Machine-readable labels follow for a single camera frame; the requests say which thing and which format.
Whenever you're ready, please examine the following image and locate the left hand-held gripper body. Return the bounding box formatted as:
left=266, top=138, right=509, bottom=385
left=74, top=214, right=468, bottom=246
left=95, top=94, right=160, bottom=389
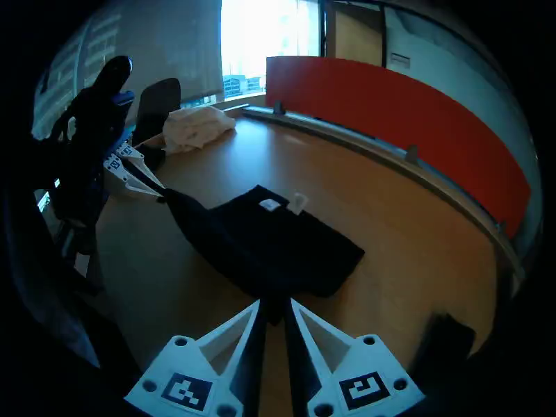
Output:
left=51, top=55, right=136, bottom=177

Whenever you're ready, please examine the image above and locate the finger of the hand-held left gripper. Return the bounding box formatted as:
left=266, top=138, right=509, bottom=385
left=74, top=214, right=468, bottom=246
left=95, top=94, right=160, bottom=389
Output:
left=103, top=157, right=167, bottom=204
left=115, top=145, right=166, bottom=190

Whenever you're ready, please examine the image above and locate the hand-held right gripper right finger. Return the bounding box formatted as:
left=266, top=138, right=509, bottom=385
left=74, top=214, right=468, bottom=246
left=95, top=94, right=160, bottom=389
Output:
left=284, top=297, right=427, bottom=417

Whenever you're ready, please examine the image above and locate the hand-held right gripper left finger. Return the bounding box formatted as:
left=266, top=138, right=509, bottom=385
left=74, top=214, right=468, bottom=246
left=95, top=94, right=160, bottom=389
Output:
left=123, top=298, right=268, bottom=417

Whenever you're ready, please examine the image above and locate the black towel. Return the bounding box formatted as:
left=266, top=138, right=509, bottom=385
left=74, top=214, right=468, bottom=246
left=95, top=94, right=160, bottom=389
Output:
left=163, top=184, right=366, bottom=327

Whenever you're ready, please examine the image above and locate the black office chair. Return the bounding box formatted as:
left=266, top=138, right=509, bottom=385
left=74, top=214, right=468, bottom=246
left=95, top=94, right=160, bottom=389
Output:
left=131, top=77, right=183, bottom=148

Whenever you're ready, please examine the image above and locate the heap of white towels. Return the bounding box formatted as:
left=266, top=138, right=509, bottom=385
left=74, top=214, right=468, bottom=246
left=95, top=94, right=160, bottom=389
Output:
left=161, top=106, right=238, bottom=155

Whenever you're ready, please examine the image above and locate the red desk screen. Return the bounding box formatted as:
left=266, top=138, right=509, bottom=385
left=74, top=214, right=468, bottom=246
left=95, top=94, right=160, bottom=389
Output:
left=240, top=55, right=533, bottom=281

